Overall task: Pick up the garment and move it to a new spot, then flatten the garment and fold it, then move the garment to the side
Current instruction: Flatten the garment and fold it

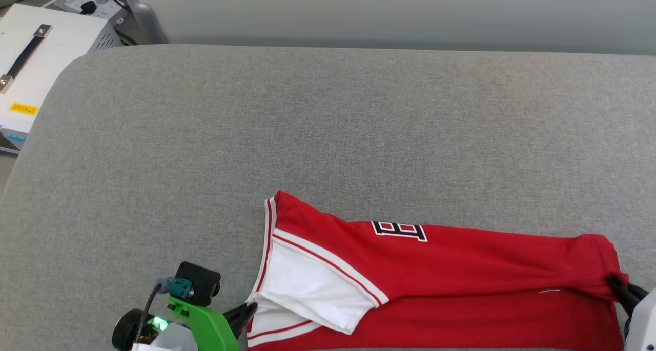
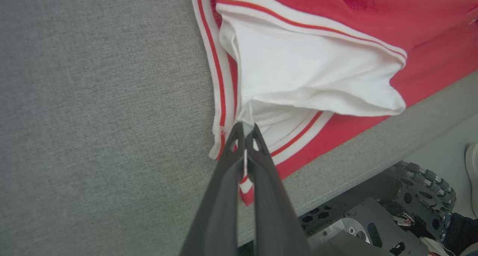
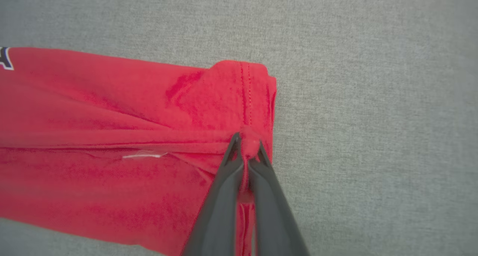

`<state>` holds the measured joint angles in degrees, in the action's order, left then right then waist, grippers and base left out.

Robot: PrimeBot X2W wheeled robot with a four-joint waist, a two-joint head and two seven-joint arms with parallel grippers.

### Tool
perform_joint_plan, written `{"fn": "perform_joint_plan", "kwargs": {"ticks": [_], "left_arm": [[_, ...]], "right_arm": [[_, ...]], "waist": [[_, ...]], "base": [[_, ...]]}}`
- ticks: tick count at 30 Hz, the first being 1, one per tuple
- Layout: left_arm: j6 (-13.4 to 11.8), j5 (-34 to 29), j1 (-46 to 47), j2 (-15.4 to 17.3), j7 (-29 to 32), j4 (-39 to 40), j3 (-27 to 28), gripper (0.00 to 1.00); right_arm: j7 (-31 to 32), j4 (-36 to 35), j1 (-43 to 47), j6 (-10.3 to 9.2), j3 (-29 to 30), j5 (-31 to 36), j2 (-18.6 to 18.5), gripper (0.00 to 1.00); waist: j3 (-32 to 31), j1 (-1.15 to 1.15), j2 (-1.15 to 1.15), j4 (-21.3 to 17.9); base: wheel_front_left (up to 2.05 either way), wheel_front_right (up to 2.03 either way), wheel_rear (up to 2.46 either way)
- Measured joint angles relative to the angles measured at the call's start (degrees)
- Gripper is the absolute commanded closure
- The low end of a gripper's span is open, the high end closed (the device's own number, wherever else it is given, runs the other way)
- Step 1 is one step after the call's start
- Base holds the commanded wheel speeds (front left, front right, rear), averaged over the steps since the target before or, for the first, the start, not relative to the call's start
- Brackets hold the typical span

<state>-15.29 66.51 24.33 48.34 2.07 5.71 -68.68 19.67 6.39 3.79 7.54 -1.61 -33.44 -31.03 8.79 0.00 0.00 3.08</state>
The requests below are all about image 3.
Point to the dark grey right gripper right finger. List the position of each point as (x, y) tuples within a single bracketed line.
[(274, 218)]

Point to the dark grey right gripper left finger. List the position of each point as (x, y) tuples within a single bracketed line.
[(220, 215)]

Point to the red basketball jersey white sleeves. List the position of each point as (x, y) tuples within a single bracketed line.
[(112, 110)]

